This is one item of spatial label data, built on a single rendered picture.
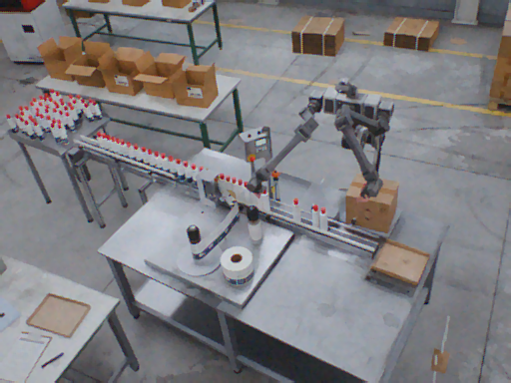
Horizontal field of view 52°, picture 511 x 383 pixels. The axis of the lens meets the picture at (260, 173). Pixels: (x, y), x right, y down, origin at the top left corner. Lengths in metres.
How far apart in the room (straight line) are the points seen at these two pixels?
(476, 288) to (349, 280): 1.45
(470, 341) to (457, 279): 0.56
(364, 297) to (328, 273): 0.28
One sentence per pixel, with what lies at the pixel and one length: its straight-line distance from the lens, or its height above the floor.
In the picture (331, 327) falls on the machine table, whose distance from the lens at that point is 3.23.
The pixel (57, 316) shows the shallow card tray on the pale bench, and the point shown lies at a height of 0.80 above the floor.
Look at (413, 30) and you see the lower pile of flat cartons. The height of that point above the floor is 0.20.
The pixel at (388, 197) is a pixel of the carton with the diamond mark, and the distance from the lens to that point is 3.55.
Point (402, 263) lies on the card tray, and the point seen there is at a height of 0.83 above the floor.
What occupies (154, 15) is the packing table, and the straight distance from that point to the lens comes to 7.46.
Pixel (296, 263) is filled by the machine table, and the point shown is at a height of 0.83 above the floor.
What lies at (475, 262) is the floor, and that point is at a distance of 4.77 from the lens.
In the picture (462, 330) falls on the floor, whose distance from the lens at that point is 4.33.
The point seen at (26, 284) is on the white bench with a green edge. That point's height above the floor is 0.80.
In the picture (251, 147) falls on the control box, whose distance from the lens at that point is 3.52.
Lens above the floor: 3.53
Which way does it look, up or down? 40 degrees down
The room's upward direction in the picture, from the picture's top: 7 degrees counter-clockwise
